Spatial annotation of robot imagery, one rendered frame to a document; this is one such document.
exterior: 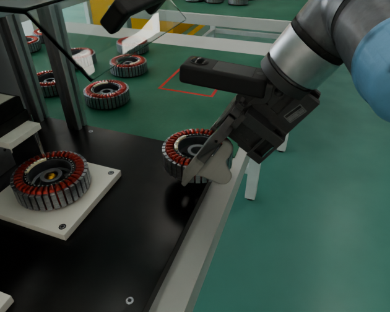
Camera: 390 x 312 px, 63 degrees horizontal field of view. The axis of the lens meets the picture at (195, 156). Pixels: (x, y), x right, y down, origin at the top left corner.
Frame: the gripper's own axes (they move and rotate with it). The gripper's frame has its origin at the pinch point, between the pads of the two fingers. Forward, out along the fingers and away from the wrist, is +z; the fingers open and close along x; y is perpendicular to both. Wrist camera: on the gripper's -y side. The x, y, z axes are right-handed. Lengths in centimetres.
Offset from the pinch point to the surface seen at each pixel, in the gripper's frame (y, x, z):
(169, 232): 3.1, -12.1, 4.0
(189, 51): -19, 68, 19
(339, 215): 79, 84, 46
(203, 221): 7.0, -6.7, 4.1
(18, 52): -37.9, 6.7, 11.4
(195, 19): -33, 122, 31
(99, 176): -10.5, -6.1, 11.0
